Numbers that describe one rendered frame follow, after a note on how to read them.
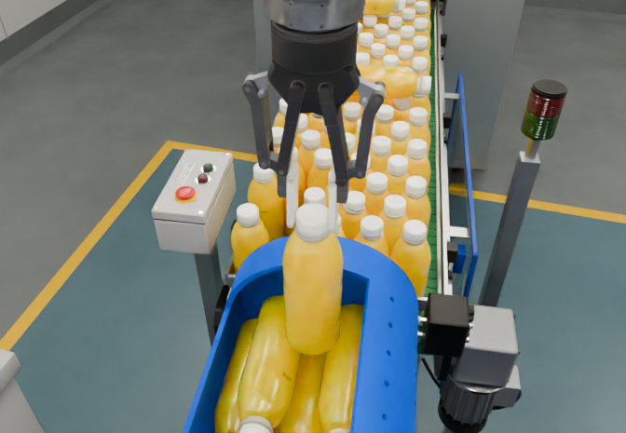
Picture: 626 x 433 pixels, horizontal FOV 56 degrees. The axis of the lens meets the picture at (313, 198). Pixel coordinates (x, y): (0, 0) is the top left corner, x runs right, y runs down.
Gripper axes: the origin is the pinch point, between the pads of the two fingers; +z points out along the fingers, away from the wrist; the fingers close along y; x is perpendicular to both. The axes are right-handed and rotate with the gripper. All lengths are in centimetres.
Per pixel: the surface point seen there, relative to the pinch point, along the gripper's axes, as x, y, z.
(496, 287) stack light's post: 53, 37, 66
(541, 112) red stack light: 52, 35, 17
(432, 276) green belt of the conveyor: 38, 19, 49
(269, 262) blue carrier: 6.5, -6.9, 17.6
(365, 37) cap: 104, -2, 28
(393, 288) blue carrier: 6.4, 10.1, 19.7
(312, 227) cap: -1.6, 0.2, 2.7
